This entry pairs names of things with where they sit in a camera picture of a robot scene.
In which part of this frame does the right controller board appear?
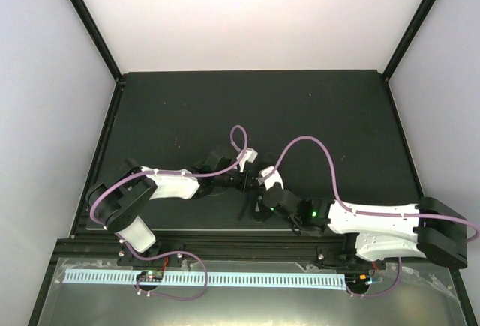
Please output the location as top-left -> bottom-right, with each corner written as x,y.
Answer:
345,272 -> 384,286

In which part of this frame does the black sneaker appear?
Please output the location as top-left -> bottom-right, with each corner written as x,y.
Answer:
246,151 -> 278,223

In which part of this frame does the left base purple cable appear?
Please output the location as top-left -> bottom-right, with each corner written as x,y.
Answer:
119,250 -> 209,301

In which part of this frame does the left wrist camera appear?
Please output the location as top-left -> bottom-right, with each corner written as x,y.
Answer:
237,148 -> 258,172

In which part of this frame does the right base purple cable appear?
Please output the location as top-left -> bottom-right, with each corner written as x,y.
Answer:
344,256 -> 404,300

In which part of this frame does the right frame post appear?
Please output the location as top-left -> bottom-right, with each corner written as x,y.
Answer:
382,0 -> 437,82

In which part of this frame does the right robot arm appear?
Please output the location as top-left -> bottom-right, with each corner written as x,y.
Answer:
260,183 -> 468,269

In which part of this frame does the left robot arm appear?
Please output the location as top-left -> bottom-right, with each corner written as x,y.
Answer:
86,145 -> 258,265

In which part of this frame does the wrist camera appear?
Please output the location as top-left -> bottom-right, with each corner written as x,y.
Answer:
259,166 -> 284,190
237,148 -> 258,172

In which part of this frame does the white slotted cable duct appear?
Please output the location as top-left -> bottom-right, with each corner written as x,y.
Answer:
62,269 -> 347,291

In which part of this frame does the frame post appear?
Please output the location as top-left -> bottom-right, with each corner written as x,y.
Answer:
69,0 -> 123,82
382,0 -> 437,82

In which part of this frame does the controller board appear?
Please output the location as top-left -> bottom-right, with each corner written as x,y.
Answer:
136,270 -> 164,283
345,272 -> 384,286

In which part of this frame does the black aluminium rail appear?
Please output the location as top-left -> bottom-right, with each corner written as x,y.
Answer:
112,228 -> 387,271

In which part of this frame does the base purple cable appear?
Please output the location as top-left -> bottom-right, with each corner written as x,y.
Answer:
344,256 -> 404,300
119,250 -> 209,301

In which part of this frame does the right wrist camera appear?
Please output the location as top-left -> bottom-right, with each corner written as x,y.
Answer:
259,166 -> 284,190

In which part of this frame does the left frame post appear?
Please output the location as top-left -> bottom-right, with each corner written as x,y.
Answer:
69,0 -> 123,82

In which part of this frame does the left controller board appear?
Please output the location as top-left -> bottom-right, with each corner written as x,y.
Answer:
136,270 -> 164,283

